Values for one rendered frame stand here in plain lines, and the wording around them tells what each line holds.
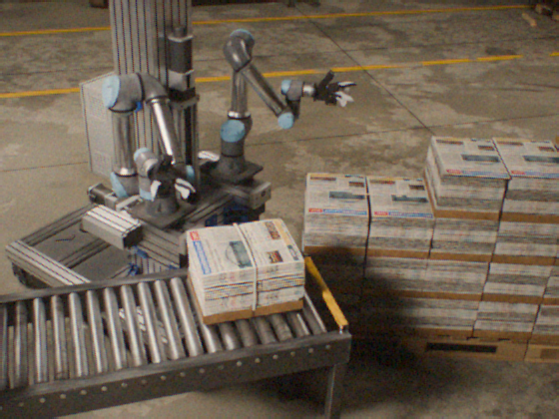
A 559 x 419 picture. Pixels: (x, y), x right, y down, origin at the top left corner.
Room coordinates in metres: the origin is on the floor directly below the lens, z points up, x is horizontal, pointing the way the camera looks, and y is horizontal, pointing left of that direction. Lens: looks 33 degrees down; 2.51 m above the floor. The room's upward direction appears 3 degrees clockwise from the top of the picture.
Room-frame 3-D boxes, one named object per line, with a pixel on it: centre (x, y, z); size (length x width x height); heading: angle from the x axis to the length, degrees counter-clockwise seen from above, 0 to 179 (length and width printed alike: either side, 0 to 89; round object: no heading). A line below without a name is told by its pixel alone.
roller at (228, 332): (2.03, 0.20, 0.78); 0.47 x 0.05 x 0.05; 19
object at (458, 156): (2.84, -0.84, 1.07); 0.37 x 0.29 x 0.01; 179
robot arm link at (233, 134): (3.08, 0.25, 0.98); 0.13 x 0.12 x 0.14; 171
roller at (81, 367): (1.86, 0.70, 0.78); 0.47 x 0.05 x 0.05; 19
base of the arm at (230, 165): (3.07, 0.25, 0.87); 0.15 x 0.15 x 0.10
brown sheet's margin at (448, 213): (2.85, -0.83, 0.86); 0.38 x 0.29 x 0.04; 179
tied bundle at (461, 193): (2.86, -0.83, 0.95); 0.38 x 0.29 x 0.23; 179
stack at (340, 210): (2.86, -0.70, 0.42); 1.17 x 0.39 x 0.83; 89
